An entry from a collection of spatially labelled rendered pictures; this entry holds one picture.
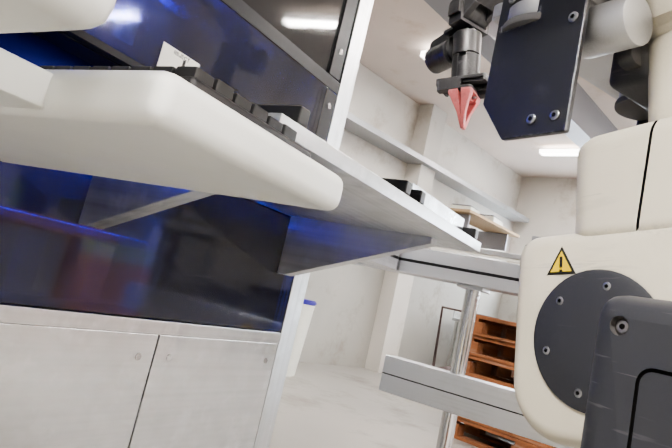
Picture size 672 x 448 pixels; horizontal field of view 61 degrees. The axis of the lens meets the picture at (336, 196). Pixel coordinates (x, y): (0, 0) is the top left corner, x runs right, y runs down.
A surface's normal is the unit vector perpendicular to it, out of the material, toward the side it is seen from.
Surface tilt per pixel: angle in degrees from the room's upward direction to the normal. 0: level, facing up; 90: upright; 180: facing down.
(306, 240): 90
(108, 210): 90
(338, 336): 90
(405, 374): 90
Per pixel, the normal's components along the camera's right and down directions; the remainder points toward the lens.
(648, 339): -0.82, -0.28
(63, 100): -0.49, -0.06
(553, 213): -0.65, -0.27
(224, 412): 0.84, 0.11
